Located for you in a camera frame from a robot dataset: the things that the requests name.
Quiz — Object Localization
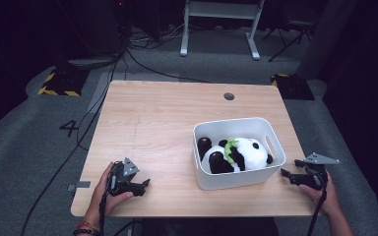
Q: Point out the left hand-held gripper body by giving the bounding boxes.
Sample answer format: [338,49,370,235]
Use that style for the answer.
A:
[106,157,142,198]

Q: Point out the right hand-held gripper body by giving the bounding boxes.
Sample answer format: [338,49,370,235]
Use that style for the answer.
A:
[299,152,341,192]

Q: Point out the panda plush toy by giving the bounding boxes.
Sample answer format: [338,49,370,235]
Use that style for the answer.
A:
[196,137,275,175]

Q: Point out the white plastic storage bin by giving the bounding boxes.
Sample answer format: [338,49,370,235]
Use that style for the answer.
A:
[192,116,287,192]

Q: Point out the person's right hand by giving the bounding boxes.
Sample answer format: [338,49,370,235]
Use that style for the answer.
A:
[298,171,342,217]

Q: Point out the person's left hand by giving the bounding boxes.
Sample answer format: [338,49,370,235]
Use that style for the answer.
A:
[85,161,135,225]

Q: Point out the grey tape strip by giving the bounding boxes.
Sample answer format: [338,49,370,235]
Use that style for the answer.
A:
[67,180,93,193]

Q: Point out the black yellow striped floor plate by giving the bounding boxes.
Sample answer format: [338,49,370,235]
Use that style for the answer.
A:
[270,73,316,101]
[37,67,91,97]

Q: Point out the grey pillar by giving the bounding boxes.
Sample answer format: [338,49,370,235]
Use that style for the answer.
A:
[296,0,357,81]

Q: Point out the black tripod stand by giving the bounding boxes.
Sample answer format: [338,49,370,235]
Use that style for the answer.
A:
[262,19,313,63]

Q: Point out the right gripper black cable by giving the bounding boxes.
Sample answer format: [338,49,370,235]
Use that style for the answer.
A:
[306,183,329,236]

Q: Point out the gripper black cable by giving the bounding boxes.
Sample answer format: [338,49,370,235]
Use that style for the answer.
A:
[98,163,117,236]
[306,183,329,236]

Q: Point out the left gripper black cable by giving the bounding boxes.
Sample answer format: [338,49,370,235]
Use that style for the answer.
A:
[98,163,117,236]

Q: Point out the long black floor cable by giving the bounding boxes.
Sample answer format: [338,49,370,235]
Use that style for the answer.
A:
[19,48,127,236]

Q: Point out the beaded wrist bracelets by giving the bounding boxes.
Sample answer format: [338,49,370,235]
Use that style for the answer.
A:
[72,220,102,236]

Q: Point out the white desk frame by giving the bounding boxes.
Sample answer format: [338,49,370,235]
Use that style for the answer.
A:
[179,0,266,61]

